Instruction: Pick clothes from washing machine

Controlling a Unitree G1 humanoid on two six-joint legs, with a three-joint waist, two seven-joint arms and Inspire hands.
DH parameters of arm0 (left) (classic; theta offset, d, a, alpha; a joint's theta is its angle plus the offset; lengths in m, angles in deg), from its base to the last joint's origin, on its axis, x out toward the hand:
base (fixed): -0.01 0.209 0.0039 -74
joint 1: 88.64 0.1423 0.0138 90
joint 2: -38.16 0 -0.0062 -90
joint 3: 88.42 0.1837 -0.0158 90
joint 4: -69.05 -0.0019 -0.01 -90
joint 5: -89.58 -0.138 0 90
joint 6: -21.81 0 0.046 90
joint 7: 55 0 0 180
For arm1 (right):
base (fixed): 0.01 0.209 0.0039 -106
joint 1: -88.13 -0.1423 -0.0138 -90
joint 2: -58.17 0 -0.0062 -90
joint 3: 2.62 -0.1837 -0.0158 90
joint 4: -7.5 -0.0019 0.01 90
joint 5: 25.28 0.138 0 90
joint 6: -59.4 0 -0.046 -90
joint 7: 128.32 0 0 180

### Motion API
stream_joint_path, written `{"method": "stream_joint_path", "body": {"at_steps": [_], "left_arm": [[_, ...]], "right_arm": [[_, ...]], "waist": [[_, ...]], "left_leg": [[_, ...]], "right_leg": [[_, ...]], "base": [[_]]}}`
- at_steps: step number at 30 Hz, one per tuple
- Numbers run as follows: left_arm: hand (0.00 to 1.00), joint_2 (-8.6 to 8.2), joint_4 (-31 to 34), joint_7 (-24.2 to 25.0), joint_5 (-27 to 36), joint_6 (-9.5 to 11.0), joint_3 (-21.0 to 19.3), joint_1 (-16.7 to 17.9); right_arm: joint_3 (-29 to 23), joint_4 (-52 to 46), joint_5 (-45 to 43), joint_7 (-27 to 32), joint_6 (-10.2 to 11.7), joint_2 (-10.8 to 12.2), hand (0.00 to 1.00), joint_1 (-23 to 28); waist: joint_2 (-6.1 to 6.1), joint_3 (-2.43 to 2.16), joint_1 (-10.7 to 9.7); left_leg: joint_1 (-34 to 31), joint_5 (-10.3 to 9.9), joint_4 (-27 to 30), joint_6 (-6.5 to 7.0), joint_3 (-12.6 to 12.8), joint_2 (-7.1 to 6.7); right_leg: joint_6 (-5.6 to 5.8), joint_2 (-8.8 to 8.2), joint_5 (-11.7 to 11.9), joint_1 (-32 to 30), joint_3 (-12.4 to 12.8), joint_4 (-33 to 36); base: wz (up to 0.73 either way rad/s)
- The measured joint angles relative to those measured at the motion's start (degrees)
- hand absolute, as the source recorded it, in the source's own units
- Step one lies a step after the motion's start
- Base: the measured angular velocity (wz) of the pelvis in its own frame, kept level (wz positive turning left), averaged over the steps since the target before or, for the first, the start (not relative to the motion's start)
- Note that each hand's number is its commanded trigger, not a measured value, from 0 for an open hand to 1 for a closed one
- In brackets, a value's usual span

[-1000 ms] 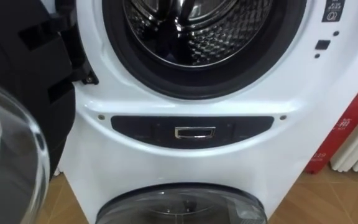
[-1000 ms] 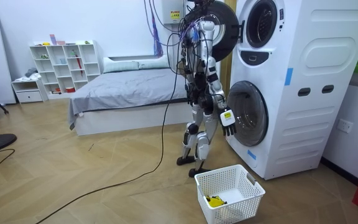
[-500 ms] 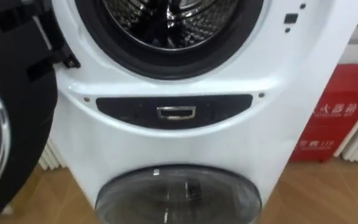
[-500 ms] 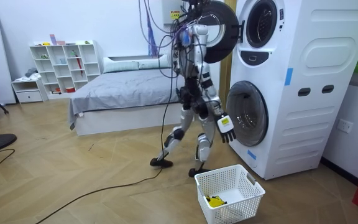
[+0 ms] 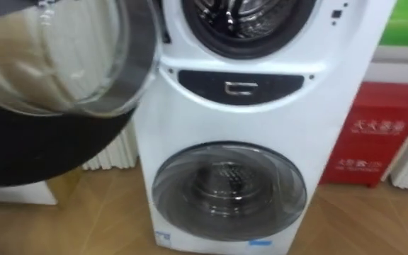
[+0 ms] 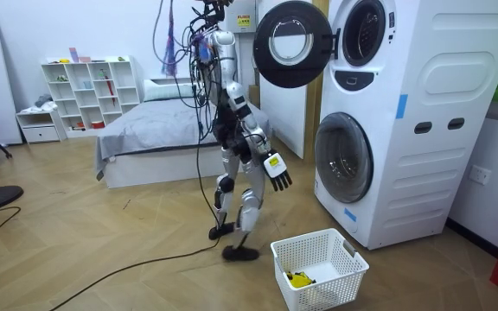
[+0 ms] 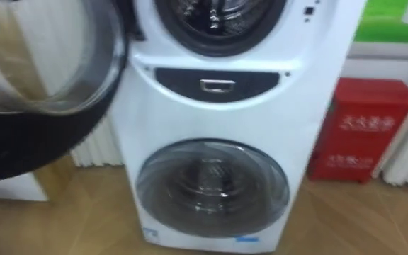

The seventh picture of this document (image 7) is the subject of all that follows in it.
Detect red fire equipment box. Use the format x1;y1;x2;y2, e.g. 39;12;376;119
306;76;408;184

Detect green wall poster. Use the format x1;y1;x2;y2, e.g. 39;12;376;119
353;0;408;45

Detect white washing machine tower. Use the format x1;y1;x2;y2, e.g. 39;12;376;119
109;0;368;254

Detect round glass washing machine door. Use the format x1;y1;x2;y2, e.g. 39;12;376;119
0;0;130;184

